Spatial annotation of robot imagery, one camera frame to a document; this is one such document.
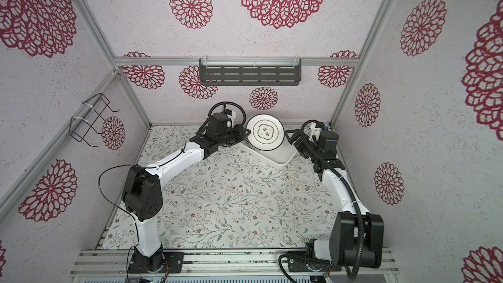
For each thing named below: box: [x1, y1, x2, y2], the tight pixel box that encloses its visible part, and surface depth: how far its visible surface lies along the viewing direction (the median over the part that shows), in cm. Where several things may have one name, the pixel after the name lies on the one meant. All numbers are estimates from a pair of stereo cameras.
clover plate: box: [245, 113, 285, 152], surface depth 89 cm
